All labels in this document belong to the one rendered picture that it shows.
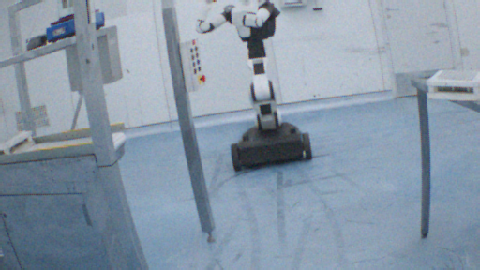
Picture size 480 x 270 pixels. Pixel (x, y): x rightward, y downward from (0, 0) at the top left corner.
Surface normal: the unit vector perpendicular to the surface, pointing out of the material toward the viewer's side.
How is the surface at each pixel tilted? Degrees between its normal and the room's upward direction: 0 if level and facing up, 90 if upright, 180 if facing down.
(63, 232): 90
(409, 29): 90
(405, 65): 90
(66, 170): 90
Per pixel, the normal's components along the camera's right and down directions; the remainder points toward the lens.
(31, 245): -0.18, 0.27
